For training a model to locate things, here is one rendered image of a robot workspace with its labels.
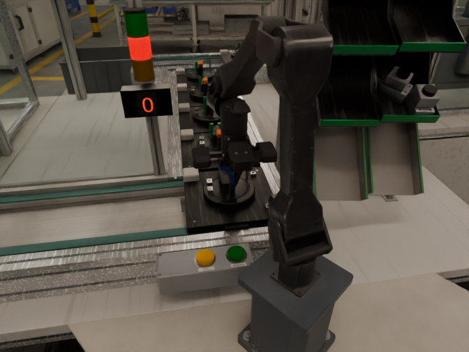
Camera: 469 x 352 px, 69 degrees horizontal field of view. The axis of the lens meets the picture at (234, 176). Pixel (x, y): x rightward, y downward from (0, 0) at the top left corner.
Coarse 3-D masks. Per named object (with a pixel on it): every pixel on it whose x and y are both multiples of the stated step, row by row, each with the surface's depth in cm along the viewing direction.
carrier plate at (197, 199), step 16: (208, 176) 101; (256, 176) 101; (192, 192) 94; (256, 192) 94; (272, 192) 94; (192, 208) 88; (208, 208) 88; (240, 208) 88; (256, 208) 88; (192, 224) 83; (208, 224) 83; (224, 224) 84; (256, 224) 85
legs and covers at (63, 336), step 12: (468, 276) 91; (468, 288) 109; (48, 336) 77; (60, 336) 77; (72, 336) 78; (0, 348) 76; (12, 348) 116; (24, 348) 124; (36, 348) 132; (48, 348) 139
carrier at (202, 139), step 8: (216, 128) 110; (184, 136) 118; (192, 136) 119; (200, 136) 114; (208, 136) 117; (216, 136) 110; (184, 144) 117; (192, 144) 117; (200, 144) 110; (208, 144) 113; (216, 144) 112; (184, 152) 112; (184, 160) 108; (192, 160) 108; (216, 160) 108; (200, 168) 104; (208, 168) 104; (216, 168) 105
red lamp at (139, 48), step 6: (132, 42) 78; (138, 42) 77; (144, 42) 78; (132, 48) 78; (138, 48) 78; (144, 48) 79; (150, 48) 80; (132, 54) 79; (138, 54) 79; (144, 54) 79; (150, 54) 81; (138, 60) 80
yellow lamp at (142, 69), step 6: (132, 60) 81; (144, 60) 80; (150, 60) 81; (132, 66) 82; (138, 66) 80; (144, 66) 81; (150, 66) 82; (138, 72) 81; (144, 72) 81; (150, 72) 82; (138, 78) 82; (144, 78) 82; (150, 78) 83
